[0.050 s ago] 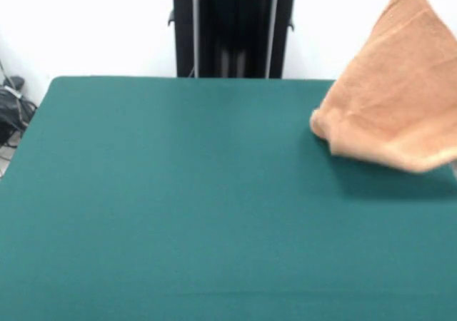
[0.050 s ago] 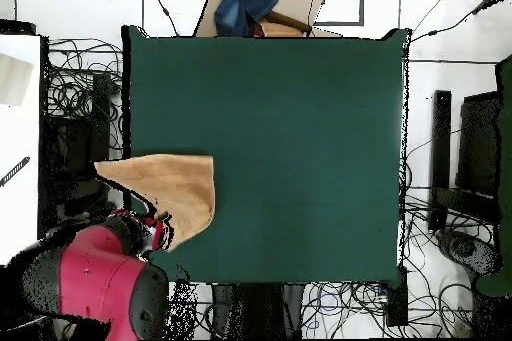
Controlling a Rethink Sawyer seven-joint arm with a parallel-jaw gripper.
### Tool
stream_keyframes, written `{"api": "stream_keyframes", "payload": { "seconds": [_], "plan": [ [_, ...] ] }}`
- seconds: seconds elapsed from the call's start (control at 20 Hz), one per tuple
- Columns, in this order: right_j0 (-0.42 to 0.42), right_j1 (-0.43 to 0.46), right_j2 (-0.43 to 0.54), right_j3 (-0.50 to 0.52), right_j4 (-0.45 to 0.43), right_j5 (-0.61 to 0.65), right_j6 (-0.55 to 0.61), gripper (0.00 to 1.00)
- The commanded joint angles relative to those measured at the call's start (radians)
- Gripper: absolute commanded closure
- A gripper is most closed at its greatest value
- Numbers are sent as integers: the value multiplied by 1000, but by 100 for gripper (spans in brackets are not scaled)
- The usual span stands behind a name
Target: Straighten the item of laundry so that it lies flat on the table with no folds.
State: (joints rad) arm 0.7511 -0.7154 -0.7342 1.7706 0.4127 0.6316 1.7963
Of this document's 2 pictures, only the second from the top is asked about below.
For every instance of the tan terry towel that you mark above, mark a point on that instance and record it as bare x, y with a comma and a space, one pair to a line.
180, 185

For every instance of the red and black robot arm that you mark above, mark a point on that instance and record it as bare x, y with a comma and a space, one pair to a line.
100, 269

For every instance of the white table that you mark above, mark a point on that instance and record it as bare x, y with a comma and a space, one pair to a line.
20, 217

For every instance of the dark green table cloth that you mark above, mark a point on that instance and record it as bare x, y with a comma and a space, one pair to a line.
300, 157

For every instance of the blue jeans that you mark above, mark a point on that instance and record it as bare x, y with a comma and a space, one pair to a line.
240, 5

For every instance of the black stand base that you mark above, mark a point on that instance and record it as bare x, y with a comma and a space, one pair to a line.
464, 247

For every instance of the green fabric sheet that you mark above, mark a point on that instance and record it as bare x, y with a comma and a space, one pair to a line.
506, 157

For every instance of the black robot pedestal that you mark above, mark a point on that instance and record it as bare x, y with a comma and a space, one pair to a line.
272, 309

